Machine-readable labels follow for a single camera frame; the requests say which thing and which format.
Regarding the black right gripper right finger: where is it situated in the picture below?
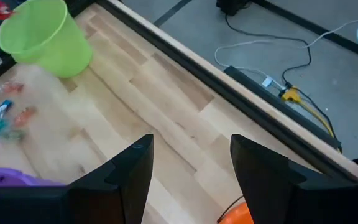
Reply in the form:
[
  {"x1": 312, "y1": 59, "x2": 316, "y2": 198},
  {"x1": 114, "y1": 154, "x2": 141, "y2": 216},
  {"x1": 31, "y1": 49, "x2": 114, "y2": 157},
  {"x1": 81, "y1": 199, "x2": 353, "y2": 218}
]
[{"x1": 230, "y1": 134, "x2": 358, "y2": 224}]

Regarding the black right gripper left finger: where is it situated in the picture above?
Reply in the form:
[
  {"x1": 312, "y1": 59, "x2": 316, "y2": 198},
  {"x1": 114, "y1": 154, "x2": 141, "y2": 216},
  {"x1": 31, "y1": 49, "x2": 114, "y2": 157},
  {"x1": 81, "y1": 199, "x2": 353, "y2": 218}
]
[{"x1": 0, "y1": 134, "x2": 155, "y2": 224}]

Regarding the orange halloween bucket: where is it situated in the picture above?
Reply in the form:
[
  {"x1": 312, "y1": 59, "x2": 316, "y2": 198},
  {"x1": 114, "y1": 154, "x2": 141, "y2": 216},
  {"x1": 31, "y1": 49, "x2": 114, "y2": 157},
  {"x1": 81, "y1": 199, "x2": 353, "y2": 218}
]
[{"x1": 216, "y1": 195, "x2": 255, "y2": 224}]

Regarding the purple halloween bucket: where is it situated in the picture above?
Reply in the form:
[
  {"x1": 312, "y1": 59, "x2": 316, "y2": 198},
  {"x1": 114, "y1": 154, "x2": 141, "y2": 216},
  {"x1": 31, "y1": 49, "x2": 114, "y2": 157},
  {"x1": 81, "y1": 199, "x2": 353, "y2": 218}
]
[{"x1": 0, "y1": 167, "x2": 67, "y2": 187}]

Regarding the green halloween bucket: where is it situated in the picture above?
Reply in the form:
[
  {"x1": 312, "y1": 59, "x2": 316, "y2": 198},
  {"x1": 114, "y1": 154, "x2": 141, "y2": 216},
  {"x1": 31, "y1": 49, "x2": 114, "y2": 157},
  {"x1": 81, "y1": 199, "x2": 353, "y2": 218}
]
[{"x1": 0, "y1": 0, "x2": 93, "y2": 78}]

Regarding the black power strip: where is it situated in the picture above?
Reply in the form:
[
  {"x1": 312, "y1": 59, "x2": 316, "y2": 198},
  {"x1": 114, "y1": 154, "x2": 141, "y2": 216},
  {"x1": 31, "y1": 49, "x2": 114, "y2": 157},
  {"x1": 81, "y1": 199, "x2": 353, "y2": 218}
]
[{"x1": 223, "y1": 65, "x2": 343, "y2": 152}]

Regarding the yellow plug with cable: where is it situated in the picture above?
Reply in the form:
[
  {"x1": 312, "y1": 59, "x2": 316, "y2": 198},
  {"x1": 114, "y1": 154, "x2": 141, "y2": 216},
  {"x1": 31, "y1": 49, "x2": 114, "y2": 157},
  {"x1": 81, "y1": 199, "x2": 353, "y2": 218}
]
[{"x1": 280, "y1": 86, "x2": 343, "y2": 154}]

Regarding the black floor cable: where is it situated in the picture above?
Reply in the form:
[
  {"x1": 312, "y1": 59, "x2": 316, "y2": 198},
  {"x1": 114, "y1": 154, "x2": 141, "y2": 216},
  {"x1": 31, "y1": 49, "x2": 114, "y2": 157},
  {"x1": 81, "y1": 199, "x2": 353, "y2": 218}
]
[{"x1": 224, "y1": 14, "x2": 313, "y2": 90}]

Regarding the white floor cable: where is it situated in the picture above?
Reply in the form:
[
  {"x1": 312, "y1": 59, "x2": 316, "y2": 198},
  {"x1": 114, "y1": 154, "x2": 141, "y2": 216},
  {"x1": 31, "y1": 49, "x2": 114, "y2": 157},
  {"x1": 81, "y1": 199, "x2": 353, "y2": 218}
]
[{"x1": 214, "y1": 14, "x2": 358, "y2": 91}]

